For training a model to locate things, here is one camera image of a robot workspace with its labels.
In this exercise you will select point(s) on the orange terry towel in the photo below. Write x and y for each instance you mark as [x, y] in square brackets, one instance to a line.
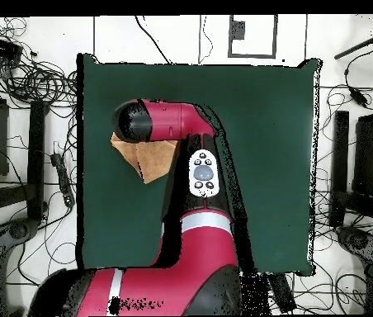
[153, 161]

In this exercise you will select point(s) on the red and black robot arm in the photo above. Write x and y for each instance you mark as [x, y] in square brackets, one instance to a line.
[170, 120]

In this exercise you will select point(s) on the dark green table cloth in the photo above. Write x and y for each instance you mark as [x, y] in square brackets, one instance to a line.
[272, 148]

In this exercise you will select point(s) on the black power strip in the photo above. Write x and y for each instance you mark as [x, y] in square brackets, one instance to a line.
[282, 294]
[63, 181]

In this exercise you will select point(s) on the black bar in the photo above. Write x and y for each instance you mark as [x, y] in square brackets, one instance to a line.
[340, 158]
[37, 158]

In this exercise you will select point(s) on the black rounded stand base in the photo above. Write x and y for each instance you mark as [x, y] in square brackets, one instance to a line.
[358, 241]
[18, 231]

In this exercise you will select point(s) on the black power adapter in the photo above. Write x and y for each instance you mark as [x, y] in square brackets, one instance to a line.
[358, 98]

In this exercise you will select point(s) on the black rod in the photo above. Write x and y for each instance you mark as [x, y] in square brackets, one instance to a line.
[361, 44]

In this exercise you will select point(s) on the black rectangular box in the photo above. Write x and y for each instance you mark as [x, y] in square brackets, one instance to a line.
[0, 48]

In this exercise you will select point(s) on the grey square frame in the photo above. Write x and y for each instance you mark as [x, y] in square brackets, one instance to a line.
[230, 39]

